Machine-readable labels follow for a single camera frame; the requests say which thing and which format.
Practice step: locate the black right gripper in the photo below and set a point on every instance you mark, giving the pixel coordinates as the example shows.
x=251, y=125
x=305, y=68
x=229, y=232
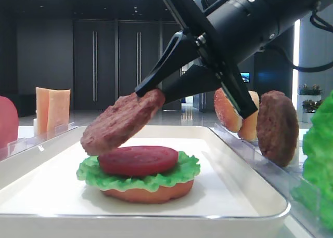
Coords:
x=197, y=39

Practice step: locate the brown meat patty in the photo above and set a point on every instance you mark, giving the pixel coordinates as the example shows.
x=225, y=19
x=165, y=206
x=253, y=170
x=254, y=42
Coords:
x=277, y=128
x=119, y=122

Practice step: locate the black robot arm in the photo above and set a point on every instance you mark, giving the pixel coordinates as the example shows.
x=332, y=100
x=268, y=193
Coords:
x=222, y=36

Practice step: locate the green lettuce leaf on tray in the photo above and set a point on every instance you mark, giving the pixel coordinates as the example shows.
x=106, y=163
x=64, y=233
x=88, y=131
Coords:
x=184, y=171

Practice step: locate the standing brown meat patty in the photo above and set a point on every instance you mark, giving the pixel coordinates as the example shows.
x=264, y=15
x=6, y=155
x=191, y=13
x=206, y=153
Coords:
x=277, y=128

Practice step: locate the red tomato slice on tray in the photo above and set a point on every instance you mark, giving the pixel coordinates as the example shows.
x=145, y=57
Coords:
x=138, y=161

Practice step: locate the orange cheese slice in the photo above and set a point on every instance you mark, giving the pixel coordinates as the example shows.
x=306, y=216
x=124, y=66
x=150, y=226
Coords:
x=42, y=105
x=58, y=109

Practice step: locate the standing green lettuce leaf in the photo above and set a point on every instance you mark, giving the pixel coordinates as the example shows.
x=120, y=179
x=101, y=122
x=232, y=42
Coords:
x=316, y=160

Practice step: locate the standing red tomato slice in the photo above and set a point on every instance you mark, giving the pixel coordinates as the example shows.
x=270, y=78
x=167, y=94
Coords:
x=9, y=122

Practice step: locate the sesame bun top slice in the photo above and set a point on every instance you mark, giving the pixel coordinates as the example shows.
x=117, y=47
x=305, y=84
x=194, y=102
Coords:
x=226, y=113

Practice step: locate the dark double doors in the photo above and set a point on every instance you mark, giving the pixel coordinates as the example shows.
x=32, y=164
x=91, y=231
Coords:
x=111, y=57

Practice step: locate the potted plants in planter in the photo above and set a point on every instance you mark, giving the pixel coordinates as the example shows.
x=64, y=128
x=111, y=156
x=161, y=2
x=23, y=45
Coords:
x=308, y=101

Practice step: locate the bun bottom on tray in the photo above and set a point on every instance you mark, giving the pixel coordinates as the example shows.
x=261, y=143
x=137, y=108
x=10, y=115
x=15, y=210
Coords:
x=162, y=195

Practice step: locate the white rectangular metal tray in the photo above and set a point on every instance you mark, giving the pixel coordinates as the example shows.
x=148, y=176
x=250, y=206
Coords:
x=41, y=196

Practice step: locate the small wall screen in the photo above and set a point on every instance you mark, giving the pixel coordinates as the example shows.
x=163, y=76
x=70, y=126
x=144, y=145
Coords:
x=245, y=77

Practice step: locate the clear rack rail right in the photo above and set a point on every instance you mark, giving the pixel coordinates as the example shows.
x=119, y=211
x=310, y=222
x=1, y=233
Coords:
x=282, y=179

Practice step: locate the clear rack rail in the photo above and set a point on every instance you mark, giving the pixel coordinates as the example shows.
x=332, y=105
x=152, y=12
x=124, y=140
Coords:
x=24, y=143
x=282, y=179

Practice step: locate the clear rack rail left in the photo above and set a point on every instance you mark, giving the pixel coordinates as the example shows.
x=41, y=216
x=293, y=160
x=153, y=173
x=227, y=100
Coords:
x=24, y=143

